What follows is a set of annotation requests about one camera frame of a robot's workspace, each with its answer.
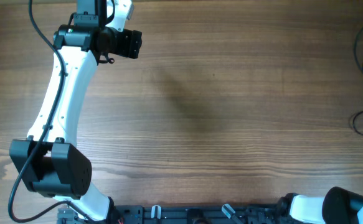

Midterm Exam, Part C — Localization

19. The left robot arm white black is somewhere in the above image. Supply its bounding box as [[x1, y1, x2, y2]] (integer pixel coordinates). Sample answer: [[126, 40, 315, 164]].
[[9, 0, 142, 223]]

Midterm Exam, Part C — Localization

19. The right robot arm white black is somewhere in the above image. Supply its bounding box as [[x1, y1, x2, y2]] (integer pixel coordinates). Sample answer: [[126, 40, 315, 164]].
[[276, 187, 363, 224]]

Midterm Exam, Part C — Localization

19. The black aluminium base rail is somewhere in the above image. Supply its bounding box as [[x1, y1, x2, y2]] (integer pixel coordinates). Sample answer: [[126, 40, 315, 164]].
[[56, 203, 294, 224]]

